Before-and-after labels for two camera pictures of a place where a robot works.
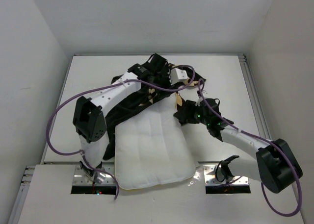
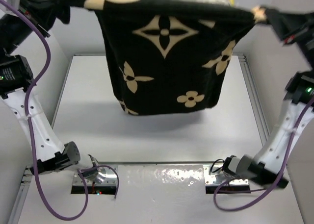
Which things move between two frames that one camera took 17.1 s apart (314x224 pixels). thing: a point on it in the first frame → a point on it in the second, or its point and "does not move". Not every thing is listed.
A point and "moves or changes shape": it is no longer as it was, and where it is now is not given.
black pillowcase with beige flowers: (181, 79) moves or changes shape
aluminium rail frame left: (24, 187) does not move
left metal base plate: (81, 178) does not move
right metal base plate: (211, 179) does not move
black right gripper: (189, 106) → (289, 25)
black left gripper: (166, 73) → (40, 9)
